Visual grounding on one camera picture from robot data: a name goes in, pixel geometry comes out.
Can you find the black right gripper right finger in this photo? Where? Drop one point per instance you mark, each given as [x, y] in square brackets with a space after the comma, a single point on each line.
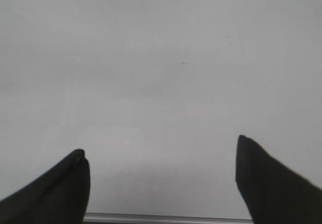
[272, 192]

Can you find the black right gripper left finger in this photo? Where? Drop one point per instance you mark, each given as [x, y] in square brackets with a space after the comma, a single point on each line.
[60, 195]

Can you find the white whiteboard with aluminium frame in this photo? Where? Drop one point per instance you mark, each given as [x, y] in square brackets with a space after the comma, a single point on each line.
[157, 92]

